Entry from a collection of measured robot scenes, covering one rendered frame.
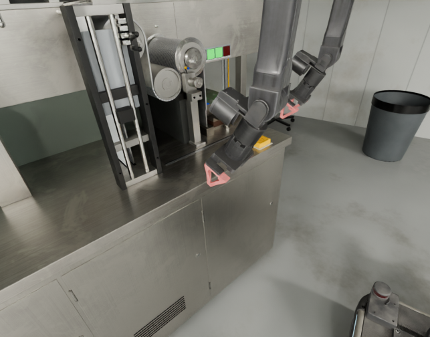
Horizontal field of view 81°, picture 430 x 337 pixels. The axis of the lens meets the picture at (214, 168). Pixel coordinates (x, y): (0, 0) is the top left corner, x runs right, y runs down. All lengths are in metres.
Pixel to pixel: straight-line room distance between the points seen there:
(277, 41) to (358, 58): 3.12
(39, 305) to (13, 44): 0.86
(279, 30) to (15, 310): 0.89
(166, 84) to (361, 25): 2.80
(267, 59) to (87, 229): 0.66
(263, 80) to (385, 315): 1.19
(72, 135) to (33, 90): 0.23
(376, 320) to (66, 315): 1.21
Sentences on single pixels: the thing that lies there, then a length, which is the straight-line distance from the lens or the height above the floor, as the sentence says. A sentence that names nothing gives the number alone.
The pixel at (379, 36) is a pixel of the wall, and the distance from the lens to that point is 3.53.
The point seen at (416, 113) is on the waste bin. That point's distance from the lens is 2.88.
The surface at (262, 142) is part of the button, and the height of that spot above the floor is 0.92.
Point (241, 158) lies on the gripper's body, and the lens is 0.60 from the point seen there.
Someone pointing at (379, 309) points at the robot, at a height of 0.28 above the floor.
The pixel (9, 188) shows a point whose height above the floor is 0.95.
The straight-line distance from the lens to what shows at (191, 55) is 1.06.
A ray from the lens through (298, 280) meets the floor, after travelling 1.75.
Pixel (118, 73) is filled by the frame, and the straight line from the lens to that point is 0.85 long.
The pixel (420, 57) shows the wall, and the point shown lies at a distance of 3.56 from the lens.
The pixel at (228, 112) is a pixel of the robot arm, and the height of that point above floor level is 1.23.
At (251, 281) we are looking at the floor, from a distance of 1.70.
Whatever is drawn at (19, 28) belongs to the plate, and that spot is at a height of 1.39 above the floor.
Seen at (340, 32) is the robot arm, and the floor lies 1.34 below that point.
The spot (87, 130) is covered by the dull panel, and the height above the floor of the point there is 0.96.
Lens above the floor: 1.43
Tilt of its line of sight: 34 degrees down
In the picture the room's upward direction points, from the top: 3 degrees counter-clockwise
